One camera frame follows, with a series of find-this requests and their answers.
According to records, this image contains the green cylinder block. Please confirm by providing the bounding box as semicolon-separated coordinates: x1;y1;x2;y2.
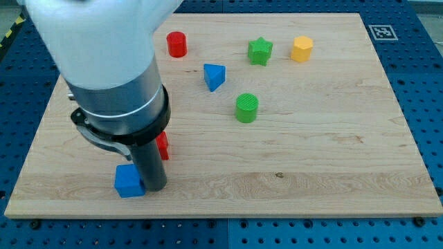
235;93;259;123

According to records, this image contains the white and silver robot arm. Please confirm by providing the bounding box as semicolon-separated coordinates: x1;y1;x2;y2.
21;0;180;192

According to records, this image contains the red cylinder block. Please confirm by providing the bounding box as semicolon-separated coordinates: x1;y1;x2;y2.
166;31;188;57

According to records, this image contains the black and yellow hazard tape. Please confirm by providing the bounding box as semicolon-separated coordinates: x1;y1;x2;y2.
1;12;26;50

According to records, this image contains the green star block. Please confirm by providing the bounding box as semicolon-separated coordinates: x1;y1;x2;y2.
247;37;273;66

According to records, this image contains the blue triangle block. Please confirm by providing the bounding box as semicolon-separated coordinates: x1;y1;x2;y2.
204;64;226;92

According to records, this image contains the white fiducial marker tag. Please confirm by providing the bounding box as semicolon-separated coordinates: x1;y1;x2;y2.
369;24;398;41

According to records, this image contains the black flange with bracket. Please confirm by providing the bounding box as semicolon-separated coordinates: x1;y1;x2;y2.
71;85;171;160

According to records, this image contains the blue cube block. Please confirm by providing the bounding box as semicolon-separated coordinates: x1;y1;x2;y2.
114;164;145;198

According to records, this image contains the yellow hexagon block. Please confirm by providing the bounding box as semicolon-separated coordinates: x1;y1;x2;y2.
290;36;314;62

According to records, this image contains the light wooden board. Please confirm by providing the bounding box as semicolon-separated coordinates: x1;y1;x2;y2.
5;13;442;219

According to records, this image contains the red star block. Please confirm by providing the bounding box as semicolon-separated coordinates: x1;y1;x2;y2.
156;131;170;160

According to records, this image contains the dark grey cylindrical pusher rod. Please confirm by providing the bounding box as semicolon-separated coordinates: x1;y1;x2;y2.
129;140;167;192

